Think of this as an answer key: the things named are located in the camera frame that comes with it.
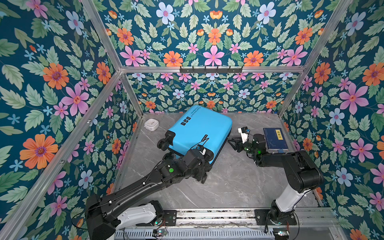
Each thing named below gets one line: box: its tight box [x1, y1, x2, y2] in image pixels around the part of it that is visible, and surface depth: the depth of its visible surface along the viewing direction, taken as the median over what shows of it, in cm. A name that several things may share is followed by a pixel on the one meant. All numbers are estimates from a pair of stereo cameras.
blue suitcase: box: [157, 105, 233, 184], surface depth 87 cm
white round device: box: [144, 118, 160, 132], surface depth 110 cm
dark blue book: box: [263, 127, 289, 150], surface depth 106 cm
